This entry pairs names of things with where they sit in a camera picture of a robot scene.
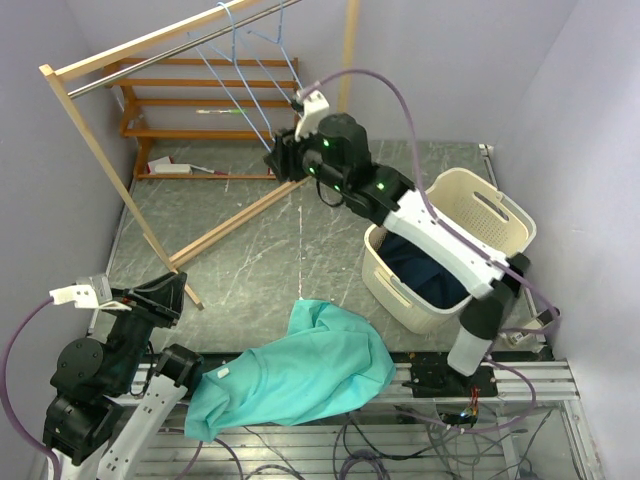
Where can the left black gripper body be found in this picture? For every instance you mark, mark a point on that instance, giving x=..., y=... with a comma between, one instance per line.
x=143, y=306

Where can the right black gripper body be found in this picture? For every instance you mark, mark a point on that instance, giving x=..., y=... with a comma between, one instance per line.
x=293, y=152

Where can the light blue hanger with teal shirt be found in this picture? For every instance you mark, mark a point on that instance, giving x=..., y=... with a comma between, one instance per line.
x=231, y=60

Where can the light blue wire hanger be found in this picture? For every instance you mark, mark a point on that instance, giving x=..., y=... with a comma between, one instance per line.
x=276, y=39

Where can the teal t shirt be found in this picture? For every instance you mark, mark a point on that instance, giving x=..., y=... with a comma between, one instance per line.
x=331, y=361

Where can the navy blue t shirt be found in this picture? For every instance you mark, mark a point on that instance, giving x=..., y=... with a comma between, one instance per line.
x=421, y=273

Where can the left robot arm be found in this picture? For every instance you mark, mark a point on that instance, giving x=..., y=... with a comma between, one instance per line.
x=81, y=427

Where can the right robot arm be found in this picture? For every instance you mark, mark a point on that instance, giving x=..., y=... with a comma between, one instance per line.
x=337, y=155

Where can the wooden shoe shelf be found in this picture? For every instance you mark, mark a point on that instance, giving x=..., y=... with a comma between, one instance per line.
x=159, y=103

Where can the white red flat box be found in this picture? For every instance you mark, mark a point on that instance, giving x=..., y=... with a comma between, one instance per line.
x=166, y=165

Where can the cream plastic laundry basket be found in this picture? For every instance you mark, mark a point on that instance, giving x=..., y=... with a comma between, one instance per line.
x=473, y=204

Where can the small device on table edge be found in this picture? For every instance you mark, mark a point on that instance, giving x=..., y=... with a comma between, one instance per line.
x=526, y=335

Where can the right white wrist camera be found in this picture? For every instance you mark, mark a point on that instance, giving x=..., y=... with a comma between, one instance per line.
x=313, y=107

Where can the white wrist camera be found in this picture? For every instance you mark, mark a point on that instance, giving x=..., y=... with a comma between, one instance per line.
x=313, y=107
x=92, y=292

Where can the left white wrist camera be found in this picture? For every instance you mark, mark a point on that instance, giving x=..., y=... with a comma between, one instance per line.
x=92, y=292

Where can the aluminium rail frame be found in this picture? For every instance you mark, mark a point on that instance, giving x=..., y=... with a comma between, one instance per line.
x=290, y=387

